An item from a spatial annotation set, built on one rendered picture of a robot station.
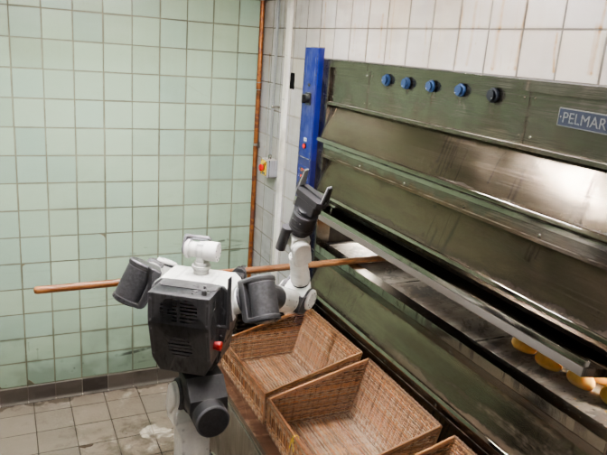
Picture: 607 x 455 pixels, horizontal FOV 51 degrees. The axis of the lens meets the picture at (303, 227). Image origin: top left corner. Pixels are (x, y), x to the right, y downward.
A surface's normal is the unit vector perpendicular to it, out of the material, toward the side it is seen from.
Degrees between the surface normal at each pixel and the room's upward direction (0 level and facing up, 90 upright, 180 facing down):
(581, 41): 90
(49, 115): 90
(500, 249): 70
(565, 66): 90
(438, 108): 90
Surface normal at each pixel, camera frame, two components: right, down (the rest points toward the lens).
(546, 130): -0.91, 0.07
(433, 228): -0.83, -0.28
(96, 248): 0.42, 0.28
